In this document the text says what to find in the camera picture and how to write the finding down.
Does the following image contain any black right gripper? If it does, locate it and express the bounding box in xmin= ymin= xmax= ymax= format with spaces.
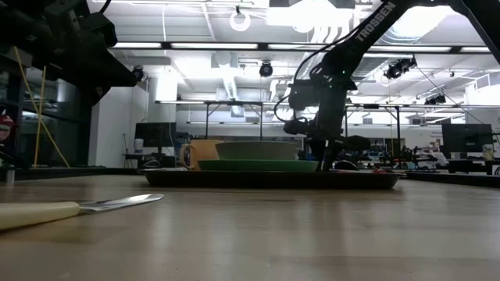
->
xmin=283 ymin=87 xmax=371 ymax=172

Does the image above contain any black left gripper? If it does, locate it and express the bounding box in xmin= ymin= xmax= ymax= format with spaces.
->
xmin=38 ymin=15 xmax=138 ymax=106

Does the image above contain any green plate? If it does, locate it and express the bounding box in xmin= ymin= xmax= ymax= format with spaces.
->
xmin=197 ymin=159 xmax=320 ymax=173

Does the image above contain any beige grey bowl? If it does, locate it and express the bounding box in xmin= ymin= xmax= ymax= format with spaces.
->
xmin=214 ymin=140 xmax=300 ymax=161

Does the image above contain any pale orange mug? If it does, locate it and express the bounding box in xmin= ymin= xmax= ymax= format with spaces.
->
xmin=179 ymin=139 xmax=223 ymax=172

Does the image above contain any yellow handled table knife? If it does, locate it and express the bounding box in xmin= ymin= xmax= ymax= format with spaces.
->
xmin=0 ymin=194 xmax=166 ymax=231

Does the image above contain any dark brown plastic tray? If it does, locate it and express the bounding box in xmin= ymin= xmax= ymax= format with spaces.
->
xmin=138 ymin=168 xmax=403 ymax=191

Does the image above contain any black computer monitor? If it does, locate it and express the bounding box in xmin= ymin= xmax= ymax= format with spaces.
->
xmin=441 ymin=123 xmax=494 ymax=153
xmin=134 ymin=122 xmax=177 ymax=148

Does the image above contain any person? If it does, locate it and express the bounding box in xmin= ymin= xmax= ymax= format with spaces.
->
xmin=0 ymin=115 xmax=16 ymax=165

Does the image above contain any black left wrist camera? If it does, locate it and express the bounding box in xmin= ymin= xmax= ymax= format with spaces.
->
xmin=80 ymin=11 xmax=118 ymax=48

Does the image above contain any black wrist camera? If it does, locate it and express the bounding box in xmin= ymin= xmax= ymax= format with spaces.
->
xmin=287 ymin=80 xmax=325 ymax=112
xmin=80 ymin=11 xmax=118 ymax=48

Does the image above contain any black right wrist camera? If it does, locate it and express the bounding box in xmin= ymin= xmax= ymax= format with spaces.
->
xmin=287 ymin=80 xmax=325 ymax=112

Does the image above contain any yellow power cable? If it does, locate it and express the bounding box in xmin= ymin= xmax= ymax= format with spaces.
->
xmin=13 ymin=46 xmax=71 ymax=169

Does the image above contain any black ceiling camera cluster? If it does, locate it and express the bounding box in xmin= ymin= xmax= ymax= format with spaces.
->
xmin=384 ymin=57 xmax=417 ymax=81

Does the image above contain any white ring ceiling fixture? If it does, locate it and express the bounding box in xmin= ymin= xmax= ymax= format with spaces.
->
xmin=229 ymin=9 xmax=252 ymax=33

